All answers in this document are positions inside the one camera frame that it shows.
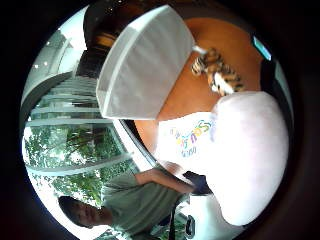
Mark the white bag with colourful print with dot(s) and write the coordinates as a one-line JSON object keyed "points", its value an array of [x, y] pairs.
{"points": [[186, 140]]}

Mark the white fabric storage box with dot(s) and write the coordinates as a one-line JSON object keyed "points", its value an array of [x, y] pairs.
{"points": [[143, 66]]}

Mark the striped tiger soft toy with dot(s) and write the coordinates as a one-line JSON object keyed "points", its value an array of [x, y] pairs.
{"points": [[218, 71]]}

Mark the the person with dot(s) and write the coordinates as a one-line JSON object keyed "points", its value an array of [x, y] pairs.
{"points": [[140, 203]]}

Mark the pale pink soft cushion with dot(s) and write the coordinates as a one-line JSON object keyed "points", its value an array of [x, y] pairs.
{"points": [[250, 153]]}

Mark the grey staircase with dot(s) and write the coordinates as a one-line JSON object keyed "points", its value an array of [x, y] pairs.
{"points": [[66, 100]]}

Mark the teal screen device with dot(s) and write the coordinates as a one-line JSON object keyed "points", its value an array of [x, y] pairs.
{"points": [[261, 48]]}

